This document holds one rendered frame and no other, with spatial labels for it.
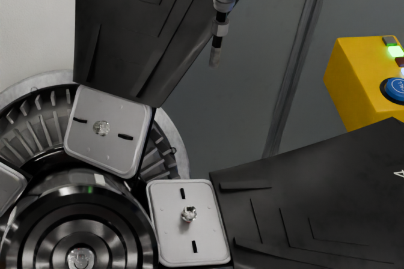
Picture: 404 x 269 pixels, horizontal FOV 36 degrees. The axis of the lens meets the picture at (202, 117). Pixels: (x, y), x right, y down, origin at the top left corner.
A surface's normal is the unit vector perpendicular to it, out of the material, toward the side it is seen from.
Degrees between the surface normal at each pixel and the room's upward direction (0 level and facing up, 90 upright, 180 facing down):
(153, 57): 44
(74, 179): 40
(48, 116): 22
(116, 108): 53
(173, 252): 7
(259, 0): 90
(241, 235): 9
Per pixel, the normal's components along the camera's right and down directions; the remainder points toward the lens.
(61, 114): -0.08, -0.87
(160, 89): -0.42, -0.11
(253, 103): 0.20, 0.72
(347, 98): -0.97, 0.07
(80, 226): 0.22, 0.22
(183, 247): 0.22, -0.69
